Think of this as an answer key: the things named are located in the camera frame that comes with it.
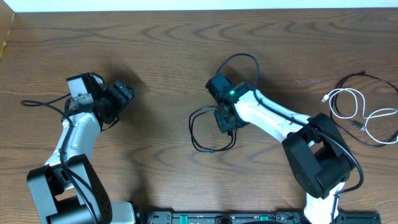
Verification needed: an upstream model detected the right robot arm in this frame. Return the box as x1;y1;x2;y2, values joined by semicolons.
206;80;357;223

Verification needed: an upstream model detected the white usb cable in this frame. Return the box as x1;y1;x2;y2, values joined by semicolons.
321;88;398;146

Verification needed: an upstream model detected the black usb cable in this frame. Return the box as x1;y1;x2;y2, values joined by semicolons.
329;70;398;148
188;105;238;154

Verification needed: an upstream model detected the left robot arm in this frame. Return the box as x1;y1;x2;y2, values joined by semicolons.
27;72;137;223

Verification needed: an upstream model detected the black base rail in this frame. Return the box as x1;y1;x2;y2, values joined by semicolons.
136;210;382;224

